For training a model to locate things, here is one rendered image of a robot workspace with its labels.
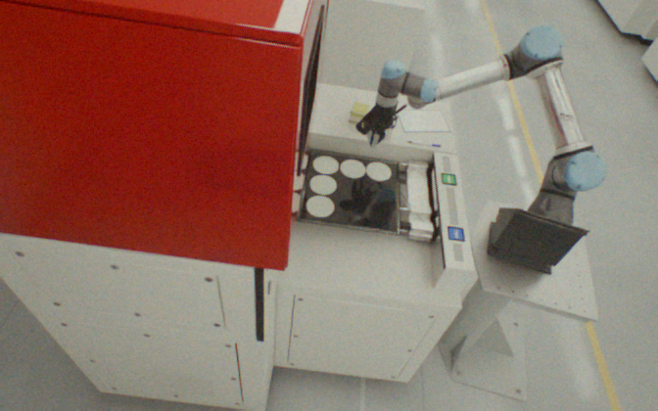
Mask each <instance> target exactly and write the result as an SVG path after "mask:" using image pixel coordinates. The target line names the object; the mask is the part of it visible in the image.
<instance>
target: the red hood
mask: <svg viewBox="0 0 658 411"><path fill-rule="evenodd" d="M331 2H332V0H0V232H1V233H9V234H12V235H17V236H25V237H32V238H39V239H48V240H55V241H64V242H71V243H79V244H86V245H94V246H102V247H110V249H117V250H126V251H141V252H147V253H155V254H163V255H171V256H178V257H187V258H194V259H202V260H209V261H210V262H217V263H225V264H233V265H241V266H249V267H255V268H264V269H271V270H280V271H285V269H286V268H287V267H288V262H289V256H290V250H291V245H292V239H294V234H295V227H296V222H297V216H298V210H299V204H300V199H301V192H302V187H303V181H304V175H305V170H306V159H307V153H309V147H310V141H311V136H312V129H313V125H314V118H315V113H316V107H317V100H318V95H319V88H320V83H321V77H322V69H323V60H325V49H326V40H327V31H328V23H329V19H330V10H331Z"/></svg>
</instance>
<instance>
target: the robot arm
mask: <svg viewBox="0 0 658 411"><path fill-rule="evenodd" d="M563 43H564V39H563V35H562V33H560V32H559V31H558V30H557V29H556V28H554V26H552V25H549V24H539V25H536V26H533V28H532V29H530V30H528V31H527V32H526V33H525V34H524V35H523V36H522V38H521V40H520V41H519V44H518V45H517V46H516V47H515V48H514V49H513V50H510V51H509V52H507V53H505V54H502V55H499V57H498V60H494V61H491V62H489V63H486V64H483V65H480V66H476V67H473V68H469V69H466V70H462V71H459V72H456V73H455V74H453V75H450V76H446V77H443V78H440V79H437V80H434V79H431V78H427V77H424V76H420V75H416V73H413V72H409V71H407V70H406V66H405V64H404V63H401V62H400V61H396V60H390V61H387V62H386V63H384V64H383V68H382V71H381V77H380V81H379V85H378V91H377V95H376V102H375V107H374V108H373V109H372V110H371V111H369V112H368V113H367V114H366V115H365V116H364V117H363V118H362V119H361V121H360V122H359V123H358V124H357V125H356V129H357V130H358V131H359V132H360V133H362V134H363V136H365V134H366V136H367V141H368V144H369V146H370V148H372V149H373V148H375V147H377V146H378V145H379V144H380V143H381V142H382V141H383V140H385V138H387V136H385V130H387V129H389V128H391V129H393V128H395V127H396V124H397V120H398V116H397V115H396V109H397V106H398V95H399V93H400V94H402V95H405V96H407V102H408V104H409V106H410V107H411V108H413V109H414V110H421V109H423V108H425V107H426V106H427V104H430V103H434V102H438V101H440V100H443V99H446V98H450V97H453V96H456V95H459V94H462V93H466V92H469V91H472V90H475V88H478V87H482V86H485V85H488V84H491V83H494V82H498V81H501V80H504V81H509V80H513V79H517V78H520V77H524V76H526V77H527V78H530V79H532V80H533V81H534V83H535V86H536V90H537V93H538V96H539V99H540V105H541V108H542V111H543V114H544V117H546V121H547V124H548V127H549V130H550V133H551V137H552V140H553V143H554V146H555V152H554V155H553V156H552V157H551V158H550V161H549V162H548V165H547V169H546V170H545V173H544V176H543V179H542V181H541V185H540V190H539V193H538V195H537V196H536V197H535V200H534V201H533V202H532V204H531V205H529V206H528V208H527V211H531V212H534V213H537V214H540V215H543V217H546V218H551V219H554V220H557V221H560V222H563V223H567V224H570V225H573V223H574V201H575V198H576V196H577V193H578V192H586V191H589V190H592V189H594V188H597V187H598V186H600V184H601V183H602V182H603V180H604V178H605V176H606V172H607V167H606V163H605V161H604V159H603V158H602V157H601V156H599V155H598V154H595V153H594V149H593V146H592V144H591V143H589V142H587V141H586V140H585V138H584V134H583V131H582V128H581V126H580V123H579V122H578V119H577V116H576V113H575V110H574V107H573V103H572V100H571V97H570V94H569V92H568V88H567V85H566V82H565V79H564V76H563V72H561V67H563V65H564V64H565V62H564V59H563V55H562V52H560V50H562V48H563ZM394 121H395V122H396V123H395V125H394V126H393V124H394ZM391 126H392V127H391Z"/></svg>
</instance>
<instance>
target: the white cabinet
mask: <svg viewBox="0 0 658 411"><path fill-rule="evenodd" d="M459 310H460V308H454V307H446V306H438V305H431V304H423V303H415V302H408V301H399V300H392V299H383V298H377V297H362V296H354V295H346V293H338V292H330V291H322V290H315V289H307V288H299V287H291V286H284V285H276V304H275V330H274V354H273V365H274V366H281V367H289V368H297V369H305V370H313V371H321V372H330V373H337V374H346V375H353V376H354V377H362V378H370V379H378V380H386V381H395V382H403V383H408V382H409V381H410V379H411V377H412V376H413V374H414V373H415V371H416V370H417V369H418V367H419V366H421V364H422V363H423V362H424V359H425V358H426V356H427V355H428V354H429V352H430V351H431V349H432V348H433V347H434V345H435V344H437V341H438V340H439V339H440V337H441V336H442V335H443V333H444V332H445V330H446V329H447V326H448V325H449V323H450V322H452V321H453V319H454V318H455V316H456V315H457V314H458V312H459Z"/></svg>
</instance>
